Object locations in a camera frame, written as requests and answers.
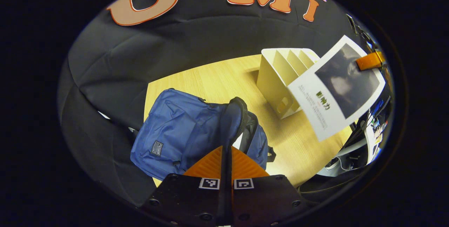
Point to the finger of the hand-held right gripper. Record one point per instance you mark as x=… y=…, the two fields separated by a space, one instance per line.
x=370 y=61

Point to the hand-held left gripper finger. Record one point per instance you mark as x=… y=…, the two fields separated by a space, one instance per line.
x=229 y=185
x=223 y=185

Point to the grey picture book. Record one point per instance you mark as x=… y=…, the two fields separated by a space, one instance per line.
x=336 y=90

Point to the blue schoolbag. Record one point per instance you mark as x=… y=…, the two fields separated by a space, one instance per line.
x=175 y=132

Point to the white bookshelf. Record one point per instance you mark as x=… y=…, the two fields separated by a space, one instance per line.
x=272 y=83

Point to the white side shelf with items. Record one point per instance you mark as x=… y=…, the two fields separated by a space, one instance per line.
x=372 y=139

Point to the white power strip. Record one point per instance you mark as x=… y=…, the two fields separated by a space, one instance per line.
x=331 y=164

